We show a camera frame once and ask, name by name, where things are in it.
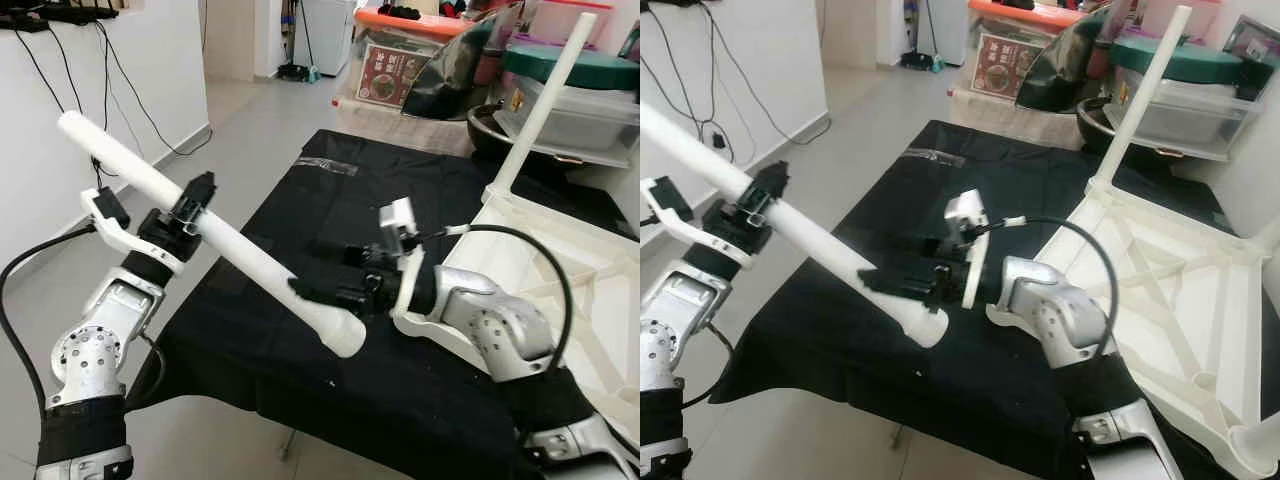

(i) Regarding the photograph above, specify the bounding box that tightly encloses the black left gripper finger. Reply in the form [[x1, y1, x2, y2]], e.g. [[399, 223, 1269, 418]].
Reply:
[[182, 170, 219, 206], [750, 160, 791, 201]]

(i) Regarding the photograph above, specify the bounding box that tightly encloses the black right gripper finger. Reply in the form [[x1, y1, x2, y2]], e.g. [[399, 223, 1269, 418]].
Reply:
[[288, 275, 366, 313], [858, 265, 936, 301]]

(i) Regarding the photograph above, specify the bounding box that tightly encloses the white plastic children table top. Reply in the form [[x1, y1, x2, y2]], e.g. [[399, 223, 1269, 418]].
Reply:
[[985, 178, 1280, 480], [390, 185, 641, 451]]

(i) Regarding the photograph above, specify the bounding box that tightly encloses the black tablecloth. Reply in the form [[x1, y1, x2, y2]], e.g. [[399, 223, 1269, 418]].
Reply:
[[128, 128, 641, 480], [708, 120, 1280, 480]]

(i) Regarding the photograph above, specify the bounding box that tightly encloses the clear tape strip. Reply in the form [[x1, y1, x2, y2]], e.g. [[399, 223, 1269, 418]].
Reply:
[[900, 148, 966, 167], [298, 155, 359, 176]]

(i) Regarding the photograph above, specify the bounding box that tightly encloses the beige door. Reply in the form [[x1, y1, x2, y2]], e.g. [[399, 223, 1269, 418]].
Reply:
[[825, 0, 881, 71], [205, 0, 261, 81]]

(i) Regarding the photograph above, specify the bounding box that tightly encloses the beige low bench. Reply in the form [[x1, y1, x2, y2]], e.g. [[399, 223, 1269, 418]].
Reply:
[[335, 95, 476, 156], [948, 85, 1086, 149]]

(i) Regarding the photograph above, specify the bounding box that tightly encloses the clear plastic storage box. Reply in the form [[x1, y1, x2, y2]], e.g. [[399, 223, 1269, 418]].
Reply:
[[1105, 78, 1263, 161], [495, 85, 641, 166]]

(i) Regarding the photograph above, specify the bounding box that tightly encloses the black wok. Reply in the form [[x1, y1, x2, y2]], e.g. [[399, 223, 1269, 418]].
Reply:
[[467, 100, 521, 156], [1075, 95, 1121, 151]]

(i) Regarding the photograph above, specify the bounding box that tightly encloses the white fridge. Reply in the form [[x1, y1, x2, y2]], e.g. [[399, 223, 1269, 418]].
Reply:
[[920, 0, 971, 66], [295, 0, 361, 76]]

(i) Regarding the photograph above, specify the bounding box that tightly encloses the orange-lidded clear storage box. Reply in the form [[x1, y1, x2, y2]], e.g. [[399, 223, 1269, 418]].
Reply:
[[965, 0, 1086, 101], [350, 5, 471, 111]]

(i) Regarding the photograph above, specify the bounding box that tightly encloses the black bag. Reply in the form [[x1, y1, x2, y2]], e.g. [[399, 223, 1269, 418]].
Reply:
[[400, 20, 496, 121], [1015, 10, 1111, 111]]

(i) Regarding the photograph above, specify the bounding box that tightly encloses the pink clear red-lidded box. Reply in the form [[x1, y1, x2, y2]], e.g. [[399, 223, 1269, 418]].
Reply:
[[525, 0, 613, 46], [1140, 0, 1223, 41]]

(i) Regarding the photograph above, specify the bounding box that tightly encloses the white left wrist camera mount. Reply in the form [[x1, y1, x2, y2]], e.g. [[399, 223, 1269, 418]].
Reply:
[[640, 177, 756, 266], [80, 187, 186, 276]]

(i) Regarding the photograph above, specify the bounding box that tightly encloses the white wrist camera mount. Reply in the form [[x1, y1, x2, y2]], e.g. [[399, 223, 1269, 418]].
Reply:
[[943, 188, 993, 309], [640, 177, 756, 266], [378, 197, 426, 321], [80, 187, 186, 276]]

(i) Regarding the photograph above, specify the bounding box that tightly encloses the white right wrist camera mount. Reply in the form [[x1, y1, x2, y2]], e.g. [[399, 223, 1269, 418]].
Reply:
[[943, 188, 993, 309], [378, 197, 426, 321]]

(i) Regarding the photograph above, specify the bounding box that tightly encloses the black wall power cable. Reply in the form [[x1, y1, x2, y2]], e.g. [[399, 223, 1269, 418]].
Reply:
[[640, 5, 833, 161], [15, 20, 213, 181]]

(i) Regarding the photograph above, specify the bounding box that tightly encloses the long-handled broom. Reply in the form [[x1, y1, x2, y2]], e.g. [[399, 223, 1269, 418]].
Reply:
[[275, 0, 323, 83], [900, 0, 946, 73]]

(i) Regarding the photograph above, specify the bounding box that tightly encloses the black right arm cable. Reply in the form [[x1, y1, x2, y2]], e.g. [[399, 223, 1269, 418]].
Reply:
[[985, 215, 1121, 361], [415, 222, 573, 376]]

